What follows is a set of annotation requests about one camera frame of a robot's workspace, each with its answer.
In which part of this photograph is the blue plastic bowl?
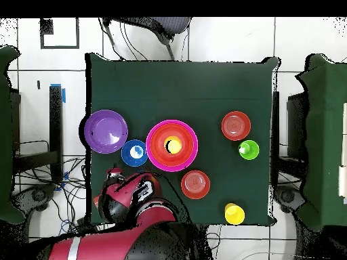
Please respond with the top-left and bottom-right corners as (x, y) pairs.
(121, 139), (149, 167)

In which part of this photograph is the purple plastic bowl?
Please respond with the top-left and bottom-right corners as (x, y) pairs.
(83, 109), (129, 154)

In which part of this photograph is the large pink plastic bowl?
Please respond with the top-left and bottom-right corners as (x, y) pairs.
(145, 119), (199, 173)

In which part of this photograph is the large orange plastic bowl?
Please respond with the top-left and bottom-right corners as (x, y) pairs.
(149, 123), (195, 169)

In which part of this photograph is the yellow plastic cup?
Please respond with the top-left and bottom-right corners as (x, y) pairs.
(163, 135), (183, 155)
(224, 202), (246, 226)

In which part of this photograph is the small orange plastic bowl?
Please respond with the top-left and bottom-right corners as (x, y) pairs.
(221, 110), (252, 142)
(180, 169), (211, 200)

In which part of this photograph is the dark green table cloth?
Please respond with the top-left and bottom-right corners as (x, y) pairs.
(84, 52), (281, 227)

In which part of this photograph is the dark green side cloth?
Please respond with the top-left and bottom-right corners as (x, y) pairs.
(295, 53), (347, 232)
(0, 45), (26, 225)

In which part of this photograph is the green plastic cup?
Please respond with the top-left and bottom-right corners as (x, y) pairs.
(238, 139), (260, 160)

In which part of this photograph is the grey office chair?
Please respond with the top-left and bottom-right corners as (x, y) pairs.
(102, 17), (192, 61)

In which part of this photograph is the tangle of floor cables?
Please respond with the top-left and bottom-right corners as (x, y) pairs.
(13, 156), (90, 239)

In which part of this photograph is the black metal post frame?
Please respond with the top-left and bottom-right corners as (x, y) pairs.
(10, 85), (64, 183)

